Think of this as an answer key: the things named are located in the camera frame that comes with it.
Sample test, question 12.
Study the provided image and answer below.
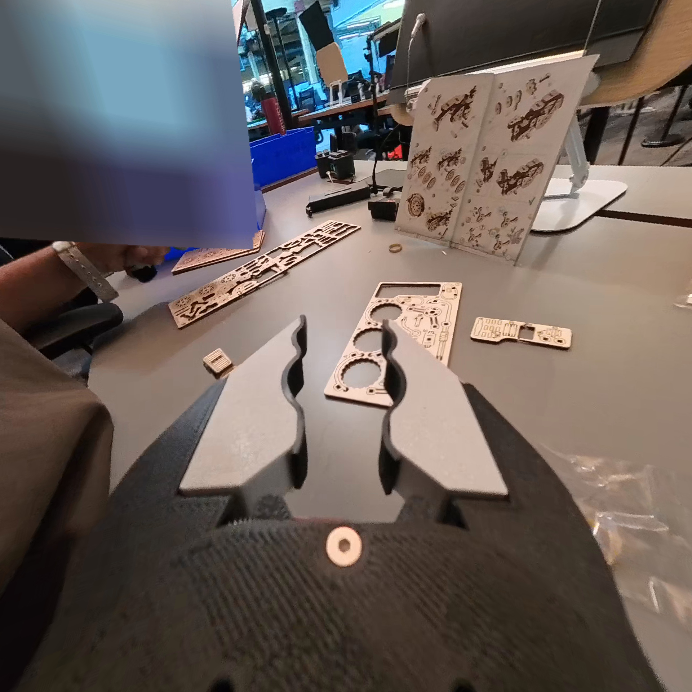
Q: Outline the printed instruction sheet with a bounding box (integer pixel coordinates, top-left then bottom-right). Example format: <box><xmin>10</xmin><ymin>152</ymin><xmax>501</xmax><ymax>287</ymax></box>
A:
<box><xmin>394</xmin><ymin>54</ymin><xmax>602</xmax><ymax>267</ymax></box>

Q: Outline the black power adapter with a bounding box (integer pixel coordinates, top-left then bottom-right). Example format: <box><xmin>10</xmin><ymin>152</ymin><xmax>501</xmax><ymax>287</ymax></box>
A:
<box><xmin>368</xmin><ymin>186</ymin><xmax>402</xmax><ymax>221</ymax></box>

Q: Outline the grey desk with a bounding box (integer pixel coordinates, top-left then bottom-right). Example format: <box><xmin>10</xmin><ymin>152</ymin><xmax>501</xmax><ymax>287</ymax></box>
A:
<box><xmin>86</xmin><ymin>161</ymin><xmax>692</xmax><ymax>692</ymax></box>

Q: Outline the black office chair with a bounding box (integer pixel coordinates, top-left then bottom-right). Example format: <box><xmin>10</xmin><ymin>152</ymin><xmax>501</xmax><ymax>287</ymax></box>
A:
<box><xmin>24</xmin><ymin>302</ymin><xmax>125</xmax><ymax>379</ymax></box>

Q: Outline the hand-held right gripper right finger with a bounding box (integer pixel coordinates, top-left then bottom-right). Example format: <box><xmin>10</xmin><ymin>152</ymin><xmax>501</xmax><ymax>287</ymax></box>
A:
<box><xmin>380</xmin><ymin>318</ymin><xmax>510</xmax><ymax>509</ymax></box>

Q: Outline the wooden sheet with round holes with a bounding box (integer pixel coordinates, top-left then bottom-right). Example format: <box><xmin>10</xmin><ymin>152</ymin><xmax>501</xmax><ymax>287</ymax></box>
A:
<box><xmin>323</xmin><ymin>281</ymin><xmax>463</xmax><ymax>407</ymax></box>

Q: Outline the grey wrist watch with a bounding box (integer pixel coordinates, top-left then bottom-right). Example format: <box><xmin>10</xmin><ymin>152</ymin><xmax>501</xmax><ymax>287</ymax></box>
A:
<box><xmin>51</xmin><ymin>240</ymin><xmax>120</xmax><ymax>303</ymax></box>

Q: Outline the white metal stand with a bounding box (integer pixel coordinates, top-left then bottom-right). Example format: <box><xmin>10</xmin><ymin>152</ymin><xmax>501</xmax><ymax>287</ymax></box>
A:
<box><xmin>530</xmin><ymin>70</ymin><xmax>629</xmax><ymax>233</ymax></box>

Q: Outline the person's left hand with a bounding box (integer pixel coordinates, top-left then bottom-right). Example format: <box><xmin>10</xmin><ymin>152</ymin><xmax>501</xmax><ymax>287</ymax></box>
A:
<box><xmin>81</xmin><ymin>243</ymin><xmax>169</xmax><ymax>278</ymax></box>

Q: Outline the background wooden table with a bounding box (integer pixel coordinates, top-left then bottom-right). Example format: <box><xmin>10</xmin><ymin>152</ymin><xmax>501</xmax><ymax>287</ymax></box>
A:
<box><xmin>298</xmin><ymin>94</ymin><xmax>391</xmax><ymax>128</ymax></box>

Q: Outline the red bottle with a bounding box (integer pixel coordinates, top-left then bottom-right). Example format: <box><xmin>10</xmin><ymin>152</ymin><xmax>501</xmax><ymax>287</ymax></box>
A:
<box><xmin>262</xmin><ymin>89</ymin><xmax>285</xmax><ymax>136</ymax></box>

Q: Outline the person's left forearm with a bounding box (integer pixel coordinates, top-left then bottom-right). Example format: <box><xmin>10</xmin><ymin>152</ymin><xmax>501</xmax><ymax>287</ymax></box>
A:
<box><xmin>0</xmin><ymin>243</ymin><xmax>130</xmax><ymax>331</ymax></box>

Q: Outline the person's brown clothing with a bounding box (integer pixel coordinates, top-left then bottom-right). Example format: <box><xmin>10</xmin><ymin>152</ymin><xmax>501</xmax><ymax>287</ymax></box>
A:
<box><xmin>0</xmin><ymin>319</ymin><xmax>115</xmax><ymax>595</ymax></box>

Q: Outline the long wooden parts sheet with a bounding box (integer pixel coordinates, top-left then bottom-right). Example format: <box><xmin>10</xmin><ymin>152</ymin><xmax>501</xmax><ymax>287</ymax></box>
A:
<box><xmin>169</xmin><ymin>220</ymin><xmax>362</xmax><ymax>329</ymax></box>

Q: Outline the black board with wooden edge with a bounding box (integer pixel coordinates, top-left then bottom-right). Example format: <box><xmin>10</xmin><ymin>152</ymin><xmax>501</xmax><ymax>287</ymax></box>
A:
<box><xmin>388</xmin><ymin>0</ymin><xmax>692</xmax><ymax>109</ymax></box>

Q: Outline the clear plastic bag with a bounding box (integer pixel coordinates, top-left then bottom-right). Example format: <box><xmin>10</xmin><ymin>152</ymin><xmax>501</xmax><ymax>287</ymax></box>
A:
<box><xmin>541</xmin><ymin>446</ymin><xmax>692</xmax><ymax>614</ymax></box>

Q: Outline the small wooden sheet piece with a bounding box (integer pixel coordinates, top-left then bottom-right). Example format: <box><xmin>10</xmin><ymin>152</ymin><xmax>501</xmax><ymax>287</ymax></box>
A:
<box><xmin>469</xmin><ymin>316</ymin><xmax>573</xmax><ymax>352</ymax></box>

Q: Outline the black bar device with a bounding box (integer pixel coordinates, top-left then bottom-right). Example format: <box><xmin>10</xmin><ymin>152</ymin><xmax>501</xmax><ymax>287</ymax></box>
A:
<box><xmin>306</xmin><ymin>181</ymin><xmax>372</xmax><ymax>218</ymax></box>

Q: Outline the black battery charger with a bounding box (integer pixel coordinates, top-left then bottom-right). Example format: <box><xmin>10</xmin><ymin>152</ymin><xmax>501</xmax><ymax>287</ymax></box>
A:
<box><xmin>315</xmin><ymin>150</ymin><xmax>356</xmax><ymax>180</ymax></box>

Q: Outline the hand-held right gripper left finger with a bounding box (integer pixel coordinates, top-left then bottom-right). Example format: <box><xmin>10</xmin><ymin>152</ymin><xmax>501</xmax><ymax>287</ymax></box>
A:
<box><xmin>177</xmin><ymin>315</ymin><xmax>309</xmax><ymax>506</ymax></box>

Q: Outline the brown wooden parts sheet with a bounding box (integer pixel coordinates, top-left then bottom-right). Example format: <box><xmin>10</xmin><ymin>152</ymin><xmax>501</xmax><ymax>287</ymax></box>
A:
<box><xmin>172</xmin><ymin>231</ymin><xmax>267</xmax><ymax>275</ymax></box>

